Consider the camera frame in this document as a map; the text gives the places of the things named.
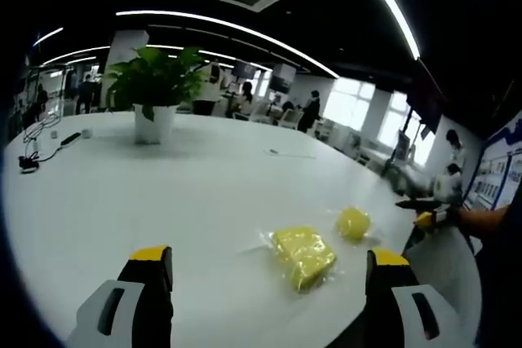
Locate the dark wall screen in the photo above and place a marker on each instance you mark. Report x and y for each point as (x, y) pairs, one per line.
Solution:
(430, 99)

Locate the green leafy plant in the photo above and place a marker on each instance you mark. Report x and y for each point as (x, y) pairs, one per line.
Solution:
(155, 79)

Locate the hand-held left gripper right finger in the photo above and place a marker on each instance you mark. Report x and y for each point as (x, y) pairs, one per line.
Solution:
(387, 303)

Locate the person's dark clothing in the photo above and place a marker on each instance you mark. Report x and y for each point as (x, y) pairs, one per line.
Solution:
(501, 283)

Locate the white office chair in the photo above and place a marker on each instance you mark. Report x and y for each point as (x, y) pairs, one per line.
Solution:
(290, 118)

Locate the black power strip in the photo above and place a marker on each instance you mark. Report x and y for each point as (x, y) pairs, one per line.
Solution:
(70, 139)

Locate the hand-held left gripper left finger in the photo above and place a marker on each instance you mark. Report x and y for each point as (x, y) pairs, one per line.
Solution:
(142, 303)

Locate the long ceiling light strip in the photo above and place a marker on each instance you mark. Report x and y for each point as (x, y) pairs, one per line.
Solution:
(228, 28)

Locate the rectangular yellow silicone block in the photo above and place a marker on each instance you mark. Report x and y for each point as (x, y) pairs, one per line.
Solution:
(303, 256)

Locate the small black device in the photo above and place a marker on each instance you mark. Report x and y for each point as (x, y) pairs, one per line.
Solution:
(28, 164)

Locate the round yellow silicone block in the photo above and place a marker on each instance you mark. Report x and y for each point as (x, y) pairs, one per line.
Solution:
(352, 223)

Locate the white plant pot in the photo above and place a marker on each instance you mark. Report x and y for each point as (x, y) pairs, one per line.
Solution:
(155, 128)

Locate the blue wall poster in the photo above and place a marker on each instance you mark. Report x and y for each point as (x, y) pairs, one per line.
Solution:
(495, 168)

